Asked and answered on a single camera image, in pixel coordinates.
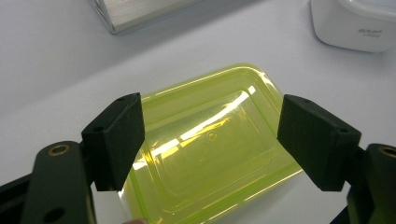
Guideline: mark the white plastic container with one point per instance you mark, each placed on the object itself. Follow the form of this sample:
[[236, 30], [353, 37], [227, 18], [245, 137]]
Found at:
[[342, 25]]

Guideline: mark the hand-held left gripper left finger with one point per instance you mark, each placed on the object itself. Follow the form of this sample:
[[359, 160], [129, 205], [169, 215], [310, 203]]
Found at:
[[115, 143]]

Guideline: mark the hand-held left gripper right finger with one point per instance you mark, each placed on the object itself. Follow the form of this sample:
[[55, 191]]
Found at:
[[317, 143]]

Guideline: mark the yellow-green translucent plastic container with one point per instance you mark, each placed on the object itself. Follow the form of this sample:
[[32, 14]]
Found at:
[[211, 155]]

